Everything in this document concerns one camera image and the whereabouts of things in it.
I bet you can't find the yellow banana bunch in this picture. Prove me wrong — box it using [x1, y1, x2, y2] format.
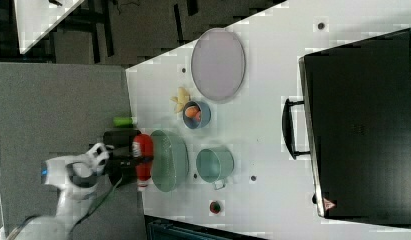
[170, 87, 190, 113]

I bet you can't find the red toy fruit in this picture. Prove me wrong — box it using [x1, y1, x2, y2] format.
[194, 111, 201, 122]

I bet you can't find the orange toy fruit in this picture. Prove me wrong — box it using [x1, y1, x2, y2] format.
[185, 106, 199, 118]

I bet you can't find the small blue bowl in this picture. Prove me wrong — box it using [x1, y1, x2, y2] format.
[182, 101, 211, 129]

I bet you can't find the green oval strainer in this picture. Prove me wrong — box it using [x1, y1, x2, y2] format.
[151, 130, 189, 192]

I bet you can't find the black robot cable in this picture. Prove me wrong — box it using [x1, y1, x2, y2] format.
[67, 176, 124, 236]

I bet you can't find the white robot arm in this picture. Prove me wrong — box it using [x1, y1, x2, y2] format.
[6, 143, 138, 240]

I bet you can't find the black toaster oven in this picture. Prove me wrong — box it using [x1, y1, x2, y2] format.
[298, 28, 411, 229]

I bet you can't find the red strawberry toy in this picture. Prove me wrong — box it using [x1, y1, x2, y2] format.
[209, 201, 221, 214]

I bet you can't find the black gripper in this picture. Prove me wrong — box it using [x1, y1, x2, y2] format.
[105, 156, 137, 186]

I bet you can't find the green cylinder object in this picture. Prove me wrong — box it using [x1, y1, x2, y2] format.
[113, 117, 133, 128]

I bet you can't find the green metal pot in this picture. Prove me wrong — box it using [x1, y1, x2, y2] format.
[196, 146, 234, 190]

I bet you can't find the red ketchup bottle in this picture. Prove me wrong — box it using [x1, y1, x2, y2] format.
[132, 134, 154, 191]

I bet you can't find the round grey plate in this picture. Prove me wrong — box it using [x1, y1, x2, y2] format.
[191, 28, 246, 102]

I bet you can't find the black cylinder cup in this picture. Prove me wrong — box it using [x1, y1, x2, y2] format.
[103, 129, 140, 149]

